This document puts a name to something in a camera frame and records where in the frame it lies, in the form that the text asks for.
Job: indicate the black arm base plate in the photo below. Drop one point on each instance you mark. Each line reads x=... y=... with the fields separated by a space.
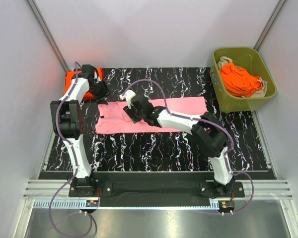
x=194 y=183

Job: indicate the left small circuit board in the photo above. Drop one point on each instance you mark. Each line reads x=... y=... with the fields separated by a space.
x=92 y=203

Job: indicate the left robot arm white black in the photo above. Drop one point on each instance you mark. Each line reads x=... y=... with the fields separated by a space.
x=68 y=119

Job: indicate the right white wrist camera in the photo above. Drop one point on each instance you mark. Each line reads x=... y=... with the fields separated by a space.
x=127 y=96

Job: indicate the black marbled table mat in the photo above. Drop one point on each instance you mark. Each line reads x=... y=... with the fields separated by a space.
x=171 y=151

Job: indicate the aluminium rail frame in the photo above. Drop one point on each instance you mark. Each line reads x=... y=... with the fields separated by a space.
x=55 y=194

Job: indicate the folded orange t shirt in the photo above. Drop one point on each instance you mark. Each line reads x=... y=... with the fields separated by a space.
x=68 y=80

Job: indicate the olive green plastic bin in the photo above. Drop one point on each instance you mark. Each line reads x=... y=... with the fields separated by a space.
x=252 y=61

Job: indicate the small circuit board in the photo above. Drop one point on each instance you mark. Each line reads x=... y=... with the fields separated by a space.
x=92 y=203
x=226 y=204

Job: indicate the right small circuit board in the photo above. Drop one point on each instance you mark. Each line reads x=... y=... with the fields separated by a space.
x=226 y=204

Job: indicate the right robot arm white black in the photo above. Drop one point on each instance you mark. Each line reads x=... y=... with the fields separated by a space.
x=205 y=130

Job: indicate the orange t shirt in bin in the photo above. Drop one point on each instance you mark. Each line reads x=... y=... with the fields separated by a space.
x=238 y=82

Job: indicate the pink t shirt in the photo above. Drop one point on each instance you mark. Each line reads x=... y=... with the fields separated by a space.
x=113 y=119

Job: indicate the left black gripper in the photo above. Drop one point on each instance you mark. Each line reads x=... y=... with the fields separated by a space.
x=100 y=99

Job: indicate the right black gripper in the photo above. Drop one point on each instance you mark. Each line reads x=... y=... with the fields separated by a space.
x=130 y=113

